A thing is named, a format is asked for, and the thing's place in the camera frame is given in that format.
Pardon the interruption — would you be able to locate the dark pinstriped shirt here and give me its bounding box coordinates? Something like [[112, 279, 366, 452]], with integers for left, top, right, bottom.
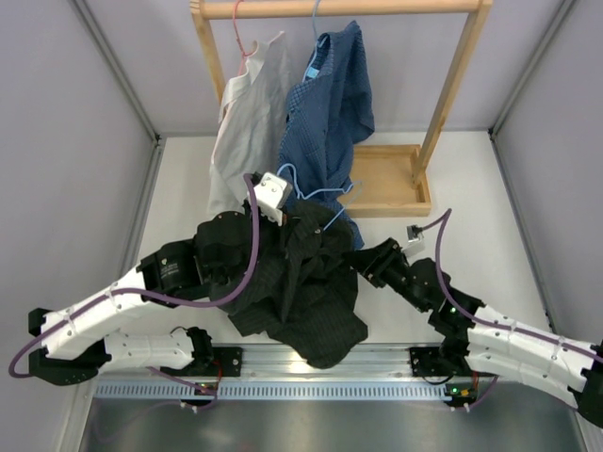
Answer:
[[221, 201, 368, 352]]

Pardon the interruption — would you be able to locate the aluminium frame post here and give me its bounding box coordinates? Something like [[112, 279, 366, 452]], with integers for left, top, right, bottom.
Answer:
[[488, 0, 579, 141], [68, 0, 165, 274]]

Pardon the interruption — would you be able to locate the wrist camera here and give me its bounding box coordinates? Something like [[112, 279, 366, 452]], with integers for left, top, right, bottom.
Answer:
[[253, 171, 293, 226], [402, 225, 425, 257]]

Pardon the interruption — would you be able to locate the pink hanger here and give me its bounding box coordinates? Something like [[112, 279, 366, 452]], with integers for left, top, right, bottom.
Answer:
[[232, 0, 255, 76]]

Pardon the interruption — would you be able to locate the white shirt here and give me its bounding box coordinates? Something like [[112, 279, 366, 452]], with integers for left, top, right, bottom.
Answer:
[[207, 32, 295, 218]]

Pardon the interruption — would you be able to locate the wooden clothes rack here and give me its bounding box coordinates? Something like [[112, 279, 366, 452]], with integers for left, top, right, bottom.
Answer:
[[189, 1, 493, 218]]

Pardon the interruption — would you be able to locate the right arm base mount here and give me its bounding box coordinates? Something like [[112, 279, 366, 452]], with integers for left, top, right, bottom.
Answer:
[[409, 347, 473, 377]]

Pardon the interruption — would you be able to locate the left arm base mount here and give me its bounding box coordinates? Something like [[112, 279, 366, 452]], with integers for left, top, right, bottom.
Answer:
[[186, 347, 243, 378]]

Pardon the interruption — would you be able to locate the aluminium frame post left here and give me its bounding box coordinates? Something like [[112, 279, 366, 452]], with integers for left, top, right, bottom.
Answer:
[[68, 0, 165, 274]]

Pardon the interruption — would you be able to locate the aluminium frame post right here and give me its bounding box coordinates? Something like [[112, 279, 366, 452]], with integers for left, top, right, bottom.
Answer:
[[488, 0, 579, 141]]

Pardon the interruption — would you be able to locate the light blue hanger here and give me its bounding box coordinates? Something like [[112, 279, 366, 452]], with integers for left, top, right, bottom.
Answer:
[[276, 163, 363, 231]]

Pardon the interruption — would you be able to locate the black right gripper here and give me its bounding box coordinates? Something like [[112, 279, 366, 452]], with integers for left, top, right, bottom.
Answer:
[[341, 238, 430, 314]]

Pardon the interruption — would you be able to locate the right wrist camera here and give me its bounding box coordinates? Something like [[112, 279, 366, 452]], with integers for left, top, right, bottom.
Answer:
[[402, 225, 425, 257]]

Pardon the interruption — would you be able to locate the perforated cable duct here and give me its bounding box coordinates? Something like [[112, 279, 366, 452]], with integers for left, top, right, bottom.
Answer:
[[94, 380, 469, 402]]

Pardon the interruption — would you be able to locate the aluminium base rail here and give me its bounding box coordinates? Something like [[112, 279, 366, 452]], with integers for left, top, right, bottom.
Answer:
[[89, 342, 477, 380]]

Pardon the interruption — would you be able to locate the blue hanger under blue shirt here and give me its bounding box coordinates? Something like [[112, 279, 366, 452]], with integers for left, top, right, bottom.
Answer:
[[311, 0, 322, 45]]

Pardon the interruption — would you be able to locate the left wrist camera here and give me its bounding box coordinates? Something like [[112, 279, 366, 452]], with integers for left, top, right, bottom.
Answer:
[[253, 171, 293, 226]]

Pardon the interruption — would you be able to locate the blue checked shirt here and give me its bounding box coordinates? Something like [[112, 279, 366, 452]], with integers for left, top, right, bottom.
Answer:
[[277, 21, 375, 250]]

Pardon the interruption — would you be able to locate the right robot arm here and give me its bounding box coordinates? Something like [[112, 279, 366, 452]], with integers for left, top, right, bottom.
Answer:
[[345, 238, 602, 427]]

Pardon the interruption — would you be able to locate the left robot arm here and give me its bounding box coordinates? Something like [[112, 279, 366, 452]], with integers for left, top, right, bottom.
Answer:
[[27, 212, 259, 386]]

